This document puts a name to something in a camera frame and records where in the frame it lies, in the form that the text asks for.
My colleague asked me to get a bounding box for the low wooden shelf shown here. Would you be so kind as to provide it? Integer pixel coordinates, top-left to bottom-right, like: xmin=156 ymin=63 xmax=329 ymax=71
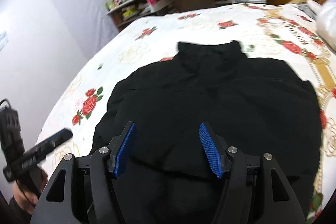
xmin=107 ymin=0 xmax=156 ymax=32

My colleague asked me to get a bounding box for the white duvet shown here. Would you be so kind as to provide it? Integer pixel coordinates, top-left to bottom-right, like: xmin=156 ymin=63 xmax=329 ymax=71
xmin=307 ymin=0 xmax=336 ymax=52

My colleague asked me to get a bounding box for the black jacket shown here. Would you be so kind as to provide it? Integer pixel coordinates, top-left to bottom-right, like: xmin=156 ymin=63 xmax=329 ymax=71
xmin=92 ymin=41 xmax=322 ymax=223

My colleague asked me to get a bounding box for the floral bed blanket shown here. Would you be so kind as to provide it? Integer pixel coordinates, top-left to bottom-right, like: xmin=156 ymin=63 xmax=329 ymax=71
xmin=38 ymin=4 xmax=335 ymax=223

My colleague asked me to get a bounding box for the person's left hand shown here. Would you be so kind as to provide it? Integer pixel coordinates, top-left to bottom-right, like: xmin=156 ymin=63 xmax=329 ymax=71
xmin=13 ymin=169 xmax=48 ymax=215

